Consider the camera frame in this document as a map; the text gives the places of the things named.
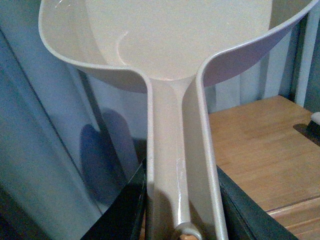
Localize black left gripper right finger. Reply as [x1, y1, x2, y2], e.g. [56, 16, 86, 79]
[217, 167, 297, 240]

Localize beige plastic dustpan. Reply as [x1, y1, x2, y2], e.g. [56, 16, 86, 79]
[38, 0, 317, 240]

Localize beige hand brush black bristles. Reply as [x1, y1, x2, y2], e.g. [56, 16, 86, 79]
[295, 112, 320, 146]

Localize wooden nightstand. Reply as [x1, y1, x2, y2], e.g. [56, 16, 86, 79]
[209, 96, 320, 240]

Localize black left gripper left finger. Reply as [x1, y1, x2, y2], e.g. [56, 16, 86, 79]
[82, 159, 147, 240]

